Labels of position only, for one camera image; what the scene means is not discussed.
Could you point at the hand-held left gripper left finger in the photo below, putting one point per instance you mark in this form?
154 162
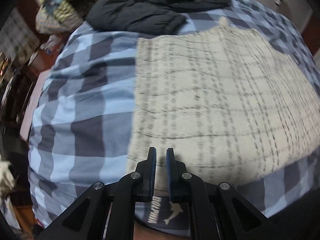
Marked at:
152 172

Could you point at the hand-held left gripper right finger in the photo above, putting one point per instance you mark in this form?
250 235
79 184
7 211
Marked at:
170 172

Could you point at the cream plaid coat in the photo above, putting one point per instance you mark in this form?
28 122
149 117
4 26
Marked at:
212 92

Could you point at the pile of mixed clothes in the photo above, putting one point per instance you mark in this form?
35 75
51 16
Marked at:
57 12

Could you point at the blue checkered blanket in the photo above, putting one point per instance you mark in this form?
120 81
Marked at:
82 92

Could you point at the pink floor mat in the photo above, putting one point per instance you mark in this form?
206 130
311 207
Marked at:
27 127

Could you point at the pale crumpled cloth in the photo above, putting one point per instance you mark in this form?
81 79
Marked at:
6 177

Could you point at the white plastic bag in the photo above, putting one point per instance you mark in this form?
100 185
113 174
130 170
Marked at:
51 43

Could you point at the black puffer jacket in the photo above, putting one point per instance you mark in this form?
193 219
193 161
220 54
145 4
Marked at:
150 7

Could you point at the checkered curtain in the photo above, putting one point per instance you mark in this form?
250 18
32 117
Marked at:
17 35

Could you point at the brown door beside slatted panel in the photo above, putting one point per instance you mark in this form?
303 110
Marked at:
308 37

